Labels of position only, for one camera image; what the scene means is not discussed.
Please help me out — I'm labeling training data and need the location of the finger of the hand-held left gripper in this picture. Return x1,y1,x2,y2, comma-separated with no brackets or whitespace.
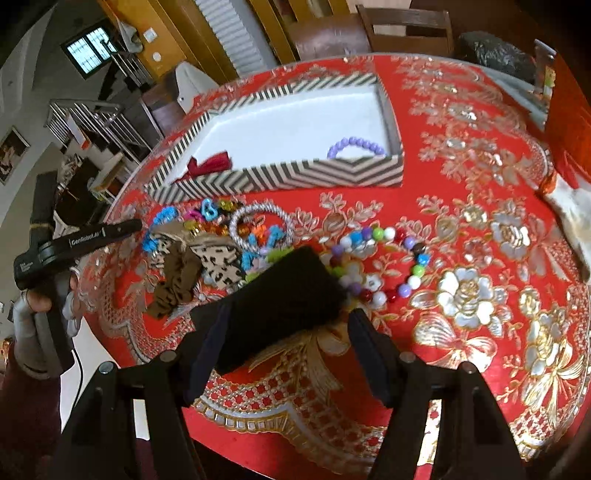
103,220,143,242

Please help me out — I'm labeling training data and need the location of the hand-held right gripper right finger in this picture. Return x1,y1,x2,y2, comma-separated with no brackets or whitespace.
347,308,529,480

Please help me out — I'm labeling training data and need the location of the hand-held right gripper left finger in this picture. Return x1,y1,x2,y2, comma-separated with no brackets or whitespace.
46,301,232,480

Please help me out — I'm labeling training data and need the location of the blue bead bracelet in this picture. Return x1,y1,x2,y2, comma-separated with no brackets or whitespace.
142,205,182,253

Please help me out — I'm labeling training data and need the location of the multicolour round bead bracelet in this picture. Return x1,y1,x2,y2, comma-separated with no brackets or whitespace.
330,225,432,309

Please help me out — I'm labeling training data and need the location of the brown scrunchie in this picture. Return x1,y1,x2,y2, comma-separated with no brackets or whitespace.
148,240,204,320

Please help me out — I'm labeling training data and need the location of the rainbow crystal bracelet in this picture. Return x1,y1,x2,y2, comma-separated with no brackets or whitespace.
182,198,245,236

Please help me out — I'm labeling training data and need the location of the leopard print bow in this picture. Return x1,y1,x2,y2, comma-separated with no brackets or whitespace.
150,228,247,289

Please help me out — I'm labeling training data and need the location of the black velvet headband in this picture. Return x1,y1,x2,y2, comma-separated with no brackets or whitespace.
189,246,349,374

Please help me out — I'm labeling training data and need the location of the teal and green bracelet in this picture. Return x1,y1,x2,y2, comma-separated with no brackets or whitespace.
240,224,296,282

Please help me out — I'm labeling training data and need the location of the silver rhinestone bracelet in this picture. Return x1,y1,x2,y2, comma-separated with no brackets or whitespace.
228,203,295,252

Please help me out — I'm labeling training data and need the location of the striped jewelry box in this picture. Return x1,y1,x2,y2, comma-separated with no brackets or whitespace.
144,74,404,204

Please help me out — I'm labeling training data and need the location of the person's left forearm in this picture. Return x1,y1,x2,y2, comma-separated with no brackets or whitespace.
0,342,63,464

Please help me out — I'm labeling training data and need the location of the person's left hand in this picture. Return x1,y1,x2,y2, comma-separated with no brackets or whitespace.
11,272,82,379

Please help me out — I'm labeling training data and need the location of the dark wooden cabinet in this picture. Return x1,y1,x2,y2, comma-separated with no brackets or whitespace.
53,159,110,227

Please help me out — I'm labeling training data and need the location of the small white table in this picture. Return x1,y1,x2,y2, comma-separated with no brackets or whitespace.
88,154,125,195

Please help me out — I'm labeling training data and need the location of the red satin bow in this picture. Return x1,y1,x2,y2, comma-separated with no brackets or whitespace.
178,152,232,183

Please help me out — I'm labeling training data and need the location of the metal staircase railing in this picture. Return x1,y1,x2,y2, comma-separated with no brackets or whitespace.
48,99,154,163

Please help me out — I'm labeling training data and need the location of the dark brown chair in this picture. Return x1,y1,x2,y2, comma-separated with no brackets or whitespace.
141,83,185,136

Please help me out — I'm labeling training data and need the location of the white garment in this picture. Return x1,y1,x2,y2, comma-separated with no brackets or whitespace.
175,62,220,114

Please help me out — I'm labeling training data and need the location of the window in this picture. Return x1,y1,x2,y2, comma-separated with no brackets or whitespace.
61,27,116,79

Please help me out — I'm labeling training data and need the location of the white hanging bag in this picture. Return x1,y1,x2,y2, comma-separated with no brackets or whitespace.
115,21,144,54

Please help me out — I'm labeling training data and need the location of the white slatted panel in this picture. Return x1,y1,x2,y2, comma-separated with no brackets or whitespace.
194,0,266,77

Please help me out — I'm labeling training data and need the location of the white rag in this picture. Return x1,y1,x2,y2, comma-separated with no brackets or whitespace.
540,174,591,283

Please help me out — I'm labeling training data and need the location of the brown solid-back chair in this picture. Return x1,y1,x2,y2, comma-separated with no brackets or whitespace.
281,14,372,62

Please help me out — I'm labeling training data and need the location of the grey plastic sheet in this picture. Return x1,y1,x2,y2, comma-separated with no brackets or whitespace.
485,69,550,121

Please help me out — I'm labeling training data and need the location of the red plastic stool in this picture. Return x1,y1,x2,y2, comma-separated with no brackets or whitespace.
545,54,591,185

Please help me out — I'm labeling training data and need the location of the black plastic bag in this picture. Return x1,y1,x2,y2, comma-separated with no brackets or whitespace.
462,31,539,81

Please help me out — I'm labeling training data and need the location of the slatted wooden chair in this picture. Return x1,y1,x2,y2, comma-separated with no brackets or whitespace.
355,4,455,58

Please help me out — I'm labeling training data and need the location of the clear plastic bottle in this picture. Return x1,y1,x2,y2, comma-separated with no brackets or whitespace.
533,39,558,95

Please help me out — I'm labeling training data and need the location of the framed wall picture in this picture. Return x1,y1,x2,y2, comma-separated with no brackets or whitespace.
0,127,31,185

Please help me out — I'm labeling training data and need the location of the purple bead bracelet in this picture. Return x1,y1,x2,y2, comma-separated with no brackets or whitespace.
327,135,386,161

